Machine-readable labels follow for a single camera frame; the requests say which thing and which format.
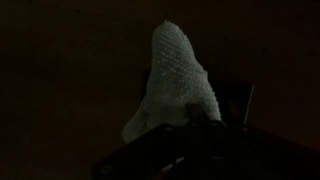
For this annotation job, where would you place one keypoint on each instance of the black box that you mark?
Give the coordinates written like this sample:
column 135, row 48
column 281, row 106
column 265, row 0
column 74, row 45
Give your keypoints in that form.
column 233, row 96

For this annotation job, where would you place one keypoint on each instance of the white towel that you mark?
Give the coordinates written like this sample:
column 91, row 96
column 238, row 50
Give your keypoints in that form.
column 171, row 49

